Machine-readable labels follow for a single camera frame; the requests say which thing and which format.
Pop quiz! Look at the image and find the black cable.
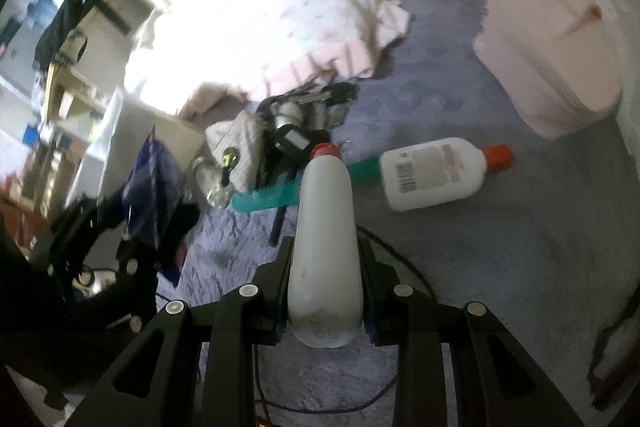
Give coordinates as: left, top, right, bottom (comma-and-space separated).
252, 225, 442, 417

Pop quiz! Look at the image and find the blue plastic snack bag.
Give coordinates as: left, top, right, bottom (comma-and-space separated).
122, 132, 201, 286

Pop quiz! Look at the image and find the floral white quilt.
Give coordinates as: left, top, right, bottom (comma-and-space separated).
124, 0, 410, 119

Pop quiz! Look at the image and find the white lotion bottle red cap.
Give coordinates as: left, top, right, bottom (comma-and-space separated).
380, 138, 514, 212

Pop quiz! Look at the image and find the checkered cloth pouch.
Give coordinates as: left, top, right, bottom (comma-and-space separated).
205, 109, 265, 193

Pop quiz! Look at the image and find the teal green comb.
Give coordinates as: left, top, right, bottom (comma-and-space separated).
230, 157, 381, 213

